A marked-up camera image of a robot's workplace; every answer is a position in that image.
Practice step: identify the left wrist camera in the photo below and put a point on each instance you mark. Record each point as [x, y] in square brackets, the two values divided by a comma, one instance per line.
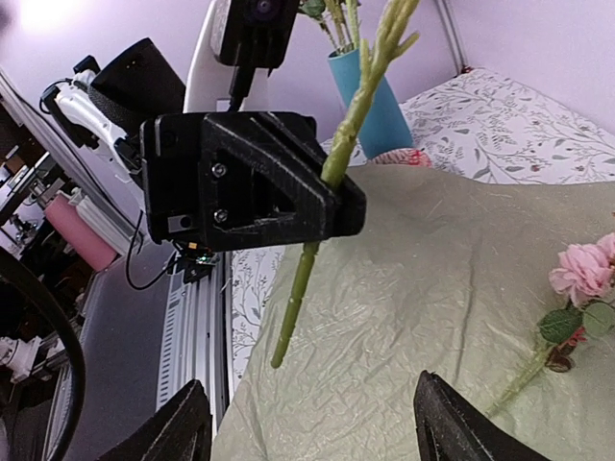
[240, 44]

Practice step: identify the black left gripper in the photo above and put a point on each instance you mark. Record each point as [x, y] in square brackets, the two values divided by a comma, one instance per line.
[242, 180]

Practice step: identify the pink rose stem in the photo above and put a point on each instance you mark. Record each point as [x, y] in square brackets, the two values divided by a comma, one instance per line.
[584, 277]

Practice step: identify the blue hydrangea stem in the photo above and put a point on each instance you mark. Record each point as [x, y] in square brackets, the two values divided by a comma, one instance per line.
[373, 62]

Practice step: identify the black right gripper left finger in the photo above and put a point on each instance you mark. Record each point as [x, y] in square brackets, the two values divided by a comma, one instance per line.
[179, 430]

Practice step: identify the floral patterned table mat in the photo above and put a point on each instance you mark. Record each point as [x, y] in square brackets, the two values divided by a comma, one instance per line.
[482, 126]

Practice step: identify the teal cylindrical vase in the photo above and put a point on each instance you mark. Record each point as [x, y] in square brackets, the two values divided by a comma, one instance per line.
[385, 128]

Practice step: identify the pink foam roll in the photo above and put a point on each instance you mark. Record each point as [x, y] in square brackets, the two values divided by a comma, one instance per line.
[64, 218]

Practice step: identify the green tissue paper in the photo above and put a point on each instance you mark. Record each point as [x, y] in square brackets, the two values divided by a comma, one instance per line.
[449, 276]

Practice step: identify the aluminium front rail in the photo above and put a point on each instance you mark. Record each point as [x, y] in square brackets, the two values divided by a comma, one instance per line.
[196, 338]

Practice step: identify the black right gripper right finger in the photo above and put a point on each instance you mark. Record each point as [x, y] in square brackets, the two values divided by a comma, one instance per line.
[449, 428]

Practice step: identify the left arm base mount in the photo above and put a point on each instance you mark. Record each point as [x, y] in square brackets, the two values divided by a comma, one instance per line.
[193, 260]

